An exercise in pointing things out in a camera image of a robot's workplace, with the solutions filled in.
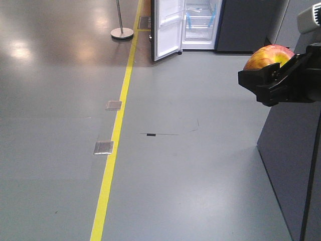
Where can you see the metal stanchion post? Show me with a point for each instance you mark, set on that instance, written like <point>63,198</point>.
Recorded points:
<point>121,32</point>

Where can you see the white open fridge body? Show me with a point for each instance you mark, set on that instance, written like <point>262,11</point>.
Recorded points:
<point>200,30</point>

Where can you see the fridge door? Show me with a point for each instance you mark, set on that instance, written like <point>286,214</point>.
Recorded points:
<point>167,18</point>

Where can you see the silver floor plate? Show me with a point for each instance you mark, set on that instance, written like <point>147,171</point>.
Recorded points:
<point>103,148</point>
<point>113,105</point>

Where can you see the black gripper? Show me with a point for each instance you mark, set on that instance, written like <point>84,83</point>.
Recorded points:
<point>298,80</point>

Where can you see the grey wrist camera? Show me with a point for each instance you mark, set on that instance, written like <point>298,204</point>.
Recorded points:
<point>309,19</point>

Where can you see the red yellow apple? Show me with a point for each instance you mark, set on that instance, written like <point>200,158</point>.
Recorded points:
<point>268,55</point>

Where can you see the white paper packet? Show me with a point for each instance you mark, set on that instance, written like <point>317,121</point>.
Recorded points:
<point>195,10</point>

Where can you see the dark grey partition panel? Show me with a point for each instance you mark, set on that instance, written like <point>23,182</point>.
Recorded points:
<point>289,146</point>

